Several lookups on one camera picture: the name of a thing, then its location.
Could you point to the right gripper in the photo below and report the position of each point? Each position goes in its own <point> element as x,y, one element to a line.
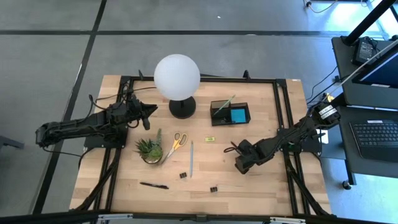
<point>248,152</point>

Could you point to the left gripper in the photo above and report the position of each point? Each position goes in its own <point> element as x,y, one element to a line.
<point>136,113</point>

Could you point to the small yellow eraser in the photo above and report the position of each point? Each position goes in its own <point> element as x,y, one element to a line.
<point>210,139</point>

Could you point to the blue sticky note pad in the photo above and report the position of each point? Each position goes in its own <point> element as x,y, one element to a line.
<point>238,115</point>

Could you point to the blue pencil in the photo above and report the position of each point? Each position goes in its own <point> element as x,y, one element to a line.
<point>191,158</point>

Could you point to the black binder clip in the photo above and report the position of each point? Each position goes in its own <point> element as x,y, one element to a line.
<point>183,175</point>
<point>213,189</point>

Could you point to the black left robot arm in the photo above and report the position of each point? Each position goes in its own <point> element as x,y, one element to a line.
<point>77,124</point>

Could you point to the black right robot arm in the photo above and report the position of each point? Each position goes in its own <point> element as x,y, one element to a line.
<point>295,133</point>

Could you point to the black mesh desk organizer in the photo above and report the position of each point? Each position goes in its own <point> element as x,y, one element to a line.
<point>236,105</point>

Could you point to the potted succulent plant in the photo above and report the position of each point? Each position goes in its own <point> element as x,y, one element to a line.
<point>150,151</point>

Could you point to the white globe table lamp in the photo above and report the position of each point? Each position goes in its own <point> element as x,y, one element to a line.
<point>177,77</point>

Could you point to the teal green pencil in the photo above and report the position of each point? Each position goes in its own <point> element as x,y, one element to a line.
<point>227,102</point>

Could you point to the black pen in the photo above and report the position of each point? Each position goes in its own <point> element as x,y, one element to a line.
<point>154,185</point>

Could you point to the desk caster wheel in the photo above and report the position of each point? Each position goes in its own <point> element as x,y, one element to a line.
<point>346,185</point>

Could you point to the black rig beam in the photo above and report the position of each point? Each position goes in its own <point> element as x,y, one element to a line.
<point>62,217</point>

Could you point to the black side desk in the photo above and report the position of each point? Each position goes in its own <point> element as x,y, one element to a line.
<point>345,77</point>

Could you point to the black keyboard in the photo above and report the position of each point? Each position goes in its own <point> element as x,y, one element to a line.
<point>376,140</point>

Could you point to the white rod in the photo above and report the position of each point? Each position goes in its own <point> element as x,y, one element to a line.
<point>360,70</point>

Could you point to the laptop screen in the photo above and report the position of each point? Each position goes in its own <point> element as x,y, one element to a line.
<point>382,74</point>

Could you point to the black power adapter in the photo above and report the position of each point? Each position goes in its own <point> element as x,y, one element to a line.
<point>365,51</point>

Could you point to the black table frame rails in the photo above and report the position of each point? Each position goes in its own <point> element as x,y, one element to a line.
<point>202,80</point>

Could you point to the black upright post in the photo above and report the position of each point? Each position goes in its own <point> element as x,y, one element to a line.
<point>370,20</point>

